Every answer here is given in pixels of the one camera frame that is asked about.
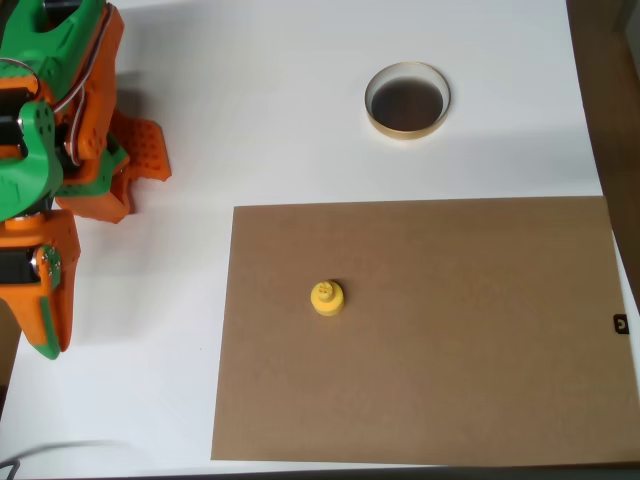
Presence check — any white red servo cable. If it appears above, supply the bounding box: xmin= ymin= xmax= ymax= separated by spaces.
xmin=0 ymin=4 xmax=117 ymax=169

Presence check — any grey cable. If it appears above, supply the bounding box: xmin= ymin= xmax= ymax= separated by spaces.
xmin=0 ymin=439 xmax=121 ymax=480

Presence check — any round gold-rimmed dish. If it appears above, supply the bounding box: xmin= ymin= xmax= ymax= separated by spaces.
xmin=363 ymin=60 xmax=452 ymax=143

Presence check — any brown cardboard mat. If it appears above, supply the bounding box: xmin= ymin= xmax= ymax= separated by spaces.
xmin=209 ymin=195 xmax=640 ymax=464

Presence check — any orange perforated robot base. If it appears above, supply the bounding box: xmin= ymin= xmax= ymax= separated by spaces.
xmin=54 ymin=111 xmax=174 ymax=225

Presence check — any small yellow plastic piece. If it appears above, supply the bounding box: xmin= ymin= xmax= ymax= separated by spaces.
xmin=309 ymin=279 xmax=347 ymax=319

